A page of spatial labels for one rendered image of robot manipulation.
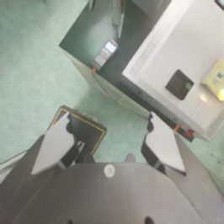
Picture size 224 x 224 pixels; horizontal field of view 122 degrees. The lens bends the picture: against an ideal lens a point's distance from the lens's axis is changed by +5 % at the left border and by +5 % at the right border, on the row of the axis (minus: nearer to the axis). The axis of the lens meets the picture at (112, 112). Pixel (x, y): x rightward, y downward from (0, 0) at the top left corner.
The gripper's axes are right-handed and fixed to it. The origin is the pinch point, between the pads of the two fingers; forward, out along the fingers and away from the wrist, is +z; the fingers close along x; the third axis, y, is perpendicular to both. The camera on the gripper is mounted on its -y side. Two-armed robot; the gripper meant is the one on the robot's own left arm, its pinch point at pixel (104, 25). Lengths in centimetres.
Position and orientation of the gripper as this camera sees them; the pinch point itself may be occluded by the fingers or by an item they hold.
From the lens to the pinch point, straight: 48.2
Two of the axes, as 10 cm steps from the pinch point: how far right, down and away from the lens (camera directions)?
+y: -5.8, 7.8, -2.4
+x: 7.8, 6.1, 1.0
